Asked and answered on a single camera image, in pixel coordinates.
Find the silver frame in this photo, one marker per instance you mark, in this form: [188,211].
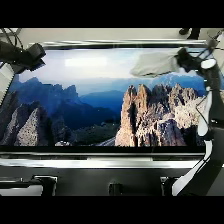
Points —
[100,164]

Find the grey garment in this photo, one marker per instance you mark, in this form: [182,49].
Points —
[153,64]

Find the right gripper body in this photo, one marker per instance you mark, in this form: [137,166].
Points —
[185,60]

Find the person's legs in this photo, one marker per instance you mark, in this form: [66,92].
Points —
[194,33]

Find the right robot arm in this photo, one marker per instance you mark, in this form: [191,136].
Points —
[213,100]

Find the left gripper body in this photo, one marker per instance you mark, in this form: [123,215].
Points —
[36,56]

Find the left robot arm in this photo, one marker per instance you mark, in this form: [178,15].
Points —
[13,55]

